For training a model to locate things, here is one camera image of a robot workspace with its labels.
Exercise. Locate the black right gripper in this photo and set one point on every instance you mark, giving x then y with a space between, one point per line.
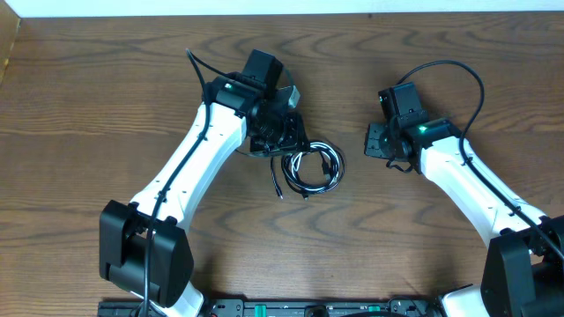
375 141

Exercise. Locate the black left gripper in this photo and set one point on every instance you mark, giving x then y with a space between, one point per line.
282 137

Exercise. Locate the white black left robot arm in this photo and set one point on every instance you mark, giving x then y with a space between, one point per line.
144 247

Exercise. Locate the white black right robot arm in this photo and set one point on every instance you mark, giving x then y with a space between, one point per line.
523 274

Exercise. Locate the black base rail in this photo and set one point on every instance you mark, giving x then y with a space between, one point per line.
399 306

